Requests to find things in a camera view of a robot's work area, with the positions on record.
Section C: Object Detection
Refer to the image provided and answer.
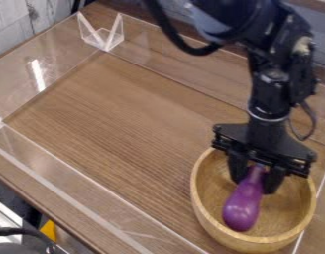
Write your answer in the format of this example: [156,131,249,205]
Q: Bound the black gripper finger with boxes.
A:
[262,165,286,194]
[228,150,248,184]

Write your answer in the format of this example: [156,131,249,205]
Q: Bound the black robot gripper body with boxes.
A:
[212,118,317,178]

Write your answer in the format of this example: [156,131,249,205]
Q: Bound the brown wooden bowl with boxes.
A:
[190,148,316,254]

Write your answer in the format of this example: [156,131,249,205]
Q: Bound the purple toy eggplant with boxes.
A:
[222,165,264,232]

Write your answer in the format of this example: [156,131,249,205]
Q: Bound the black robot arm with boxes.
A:
[142,0,318,194]

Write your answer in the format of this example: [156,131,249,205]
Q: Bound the black device with yellow part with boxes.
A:
[0,178,95,254]

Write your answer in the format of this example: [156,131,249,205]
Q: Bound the black cable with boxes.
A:
[286,100,318,142]

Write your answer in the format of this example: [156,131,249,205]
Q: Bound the clear acrylic tray enclosure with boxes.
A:
[0,6,325,254]

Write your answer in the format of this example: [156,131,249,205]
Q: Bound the clear acrylic corner bracket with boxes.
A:
[77,13,124,52]

